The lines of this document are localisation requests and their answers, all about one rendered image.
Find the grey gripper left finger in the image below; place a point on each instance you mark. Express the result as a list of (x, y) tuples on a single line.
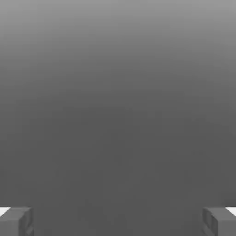
[(12, 223)]

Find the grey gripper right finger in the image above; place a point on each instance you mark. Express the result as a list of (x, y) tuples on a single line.
[(224, 224)]

